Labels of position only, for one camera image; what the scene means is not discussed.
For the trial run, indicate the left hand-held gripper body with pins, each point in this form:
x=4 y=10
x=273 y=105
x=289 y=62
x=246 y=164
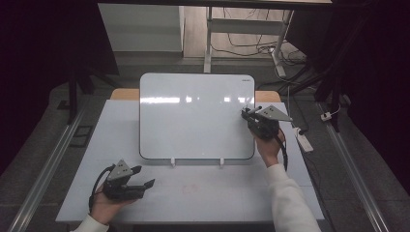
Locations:
x=121 y=190

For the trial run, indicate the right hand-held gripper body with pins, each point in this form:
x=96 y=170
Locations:
x=267 y=127

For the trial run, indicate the white whiteboard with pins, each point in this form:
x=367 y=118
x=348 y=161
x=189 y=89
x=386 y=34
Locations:
x=196 y=122

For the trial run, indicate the person's right hand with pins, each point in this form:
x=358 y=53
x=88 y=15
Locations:
x=269 y=150

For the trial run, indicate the person's left hand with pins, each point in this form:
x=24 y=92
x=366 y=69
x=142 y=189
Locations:
x=104 y=208

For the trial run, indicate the white whiteboard support clip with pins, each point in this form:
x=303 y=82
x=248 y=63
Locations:
x=222 y=162
x=172 y=162

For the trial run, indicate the black plug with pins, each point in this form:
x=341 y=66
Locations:
x=302 y=131

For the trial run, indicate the white power strip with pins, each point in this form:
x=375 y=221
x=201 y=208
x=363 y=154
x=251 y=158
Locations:
x=303 y=140

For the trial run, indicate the small white adapter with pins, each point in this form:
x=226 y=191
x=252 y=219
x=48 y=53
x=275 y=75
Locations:
x=326 y=116

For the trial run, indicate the black floor socket plate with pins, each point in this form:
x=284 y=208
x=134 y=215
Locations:
x=81 y=136

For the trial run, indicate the black stand legs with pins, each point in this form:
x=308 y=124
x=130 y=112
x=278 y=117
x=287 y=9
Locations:
x=325 y=83
x=73 y=96

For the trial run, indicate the wooden table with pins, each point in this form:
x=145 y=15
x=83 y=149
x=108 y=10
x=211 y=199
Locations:
x=124 y=94

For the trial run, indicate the grey partition panel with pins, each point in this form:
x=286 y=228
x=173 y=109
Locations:
x=138 y=27

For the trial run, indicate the aluminium floor rail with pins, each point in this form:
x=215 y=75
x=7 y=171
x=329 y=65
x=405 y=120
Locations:
x=354 y=174
x=45 y=174

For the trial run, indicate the white desk frame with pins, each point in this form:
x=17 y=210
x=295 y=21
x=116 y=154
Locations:
x=245 y=26

